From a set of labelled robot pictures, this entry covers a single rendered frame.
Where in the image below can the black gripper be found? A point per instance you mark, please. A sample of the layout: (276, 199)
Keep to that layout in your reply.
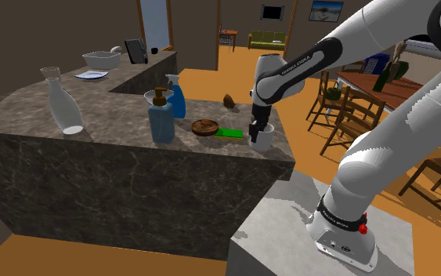
(261, 114)

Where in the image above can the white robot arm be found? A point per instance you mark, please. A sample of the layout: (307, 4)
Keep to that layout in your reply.
(388, 141)

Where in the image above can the white cup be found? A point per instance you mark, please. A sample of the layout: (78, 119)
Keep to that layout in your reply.
(264, 143)

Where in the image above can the brown egg-shaped object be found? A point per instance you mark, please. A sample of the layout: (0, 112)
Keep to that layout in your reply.
(228, 101)

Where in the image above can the green sponge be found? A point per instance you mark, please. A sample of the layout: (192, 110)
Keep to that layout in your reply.
(229, 133)

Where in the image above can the brown wooden bowl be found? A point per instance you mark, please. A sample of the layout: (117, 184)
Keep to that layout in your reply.
(204, 128)

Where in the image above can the wooden chair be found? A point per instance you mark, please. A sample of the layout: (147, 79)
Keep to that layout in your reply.
(357, 114)
(324, 103)
(439, 168)

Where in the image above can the green sofa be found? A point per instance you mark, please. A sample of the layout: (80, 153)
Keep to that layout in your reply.
(266, 40)

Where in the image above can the blue spray bottle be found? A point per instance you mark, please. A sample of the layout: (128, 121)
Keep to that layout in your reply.
(179, 103)

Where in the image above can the small orange side table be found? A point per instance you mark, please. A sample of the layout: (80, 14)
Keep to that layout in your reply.
(228, 33)

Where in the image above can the blue soap dispenser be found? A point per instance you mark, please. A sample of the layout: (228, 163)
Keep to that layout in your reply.
(161, 124)

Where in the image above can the wooden dining table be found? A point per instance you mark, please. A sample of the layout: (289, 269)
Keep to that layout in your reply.
(361, 82)

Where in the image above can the small white bowl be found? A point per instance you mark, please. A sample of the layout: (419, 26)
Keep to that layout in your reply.
(149, 97)

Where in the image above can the grey marble robot stand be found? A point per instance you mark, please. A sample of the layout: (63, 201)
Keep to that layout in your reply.
(273, 237)

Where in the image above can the small black cup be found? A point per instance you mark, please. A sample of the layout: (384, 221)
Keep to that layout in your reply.
(154, 50)

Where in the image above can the black toaster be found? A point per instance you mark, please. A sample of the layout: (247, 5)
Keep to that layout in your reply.
(135, 51)

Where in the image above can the large white bowl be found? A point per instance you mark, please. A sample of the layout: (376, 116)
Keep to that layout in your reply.
(101, 60)

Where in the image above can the white plate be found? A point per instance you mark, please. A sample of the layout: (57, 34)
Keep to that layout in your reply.
(91, 75)

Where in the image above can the white vase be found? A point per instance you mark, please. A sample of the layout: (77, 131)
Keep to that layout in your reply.
(64, 109)

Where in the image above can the black wall television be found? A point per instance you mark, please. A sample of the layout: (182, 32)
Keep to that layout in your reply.
(272, 12)

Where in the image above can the wall picture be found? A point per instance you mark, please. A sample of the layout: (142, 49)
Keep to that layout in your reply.
(325, 10)

